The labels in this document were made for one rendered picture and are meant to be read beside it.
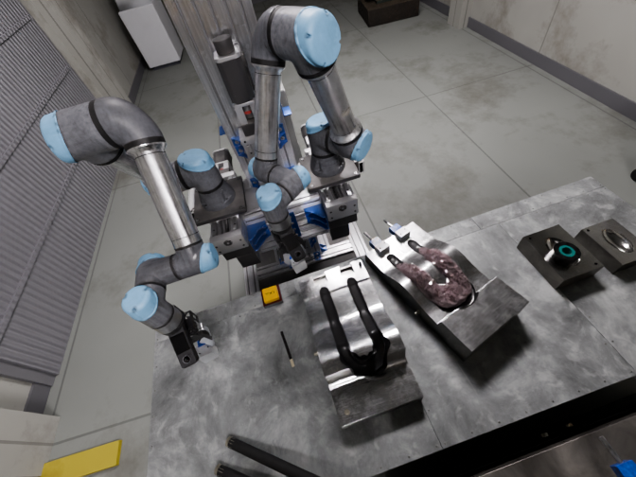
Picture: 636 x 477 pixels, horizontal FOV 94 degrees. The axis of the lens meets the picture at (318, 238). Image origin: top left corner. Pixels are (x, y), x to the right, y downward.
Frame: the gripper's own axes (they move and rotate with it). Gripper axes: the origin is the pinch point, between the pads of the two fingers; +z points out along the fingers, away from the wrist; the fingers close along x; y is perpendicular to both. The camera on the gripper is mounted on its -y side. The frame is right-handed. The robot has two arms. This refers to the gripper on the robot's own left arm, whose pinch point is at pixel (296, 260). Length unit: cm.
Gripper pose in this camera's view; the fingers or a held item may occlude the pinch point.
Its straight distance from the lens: 113.7
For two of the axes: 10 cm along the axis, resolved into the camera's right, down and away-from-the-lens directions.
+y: -5.0, -6.4, 5.9
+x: -8.5, 4.9, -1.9
